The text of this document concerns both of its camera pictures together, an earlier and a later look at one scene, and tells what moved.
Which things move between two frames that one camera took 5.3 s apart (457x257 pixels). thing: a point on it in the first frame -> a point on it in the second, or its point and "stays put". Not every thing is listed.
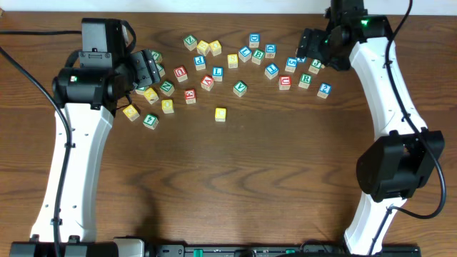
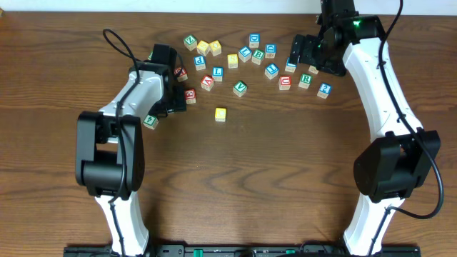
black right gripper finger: (152, 66) -> (178, 98)
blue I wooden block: (271, 71) stays put
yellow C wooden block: (220, 114) stays put
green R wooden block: (305, 80) stays put
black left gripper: (143, 68) -> (179, 98)
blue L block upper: (245, 53) stays put
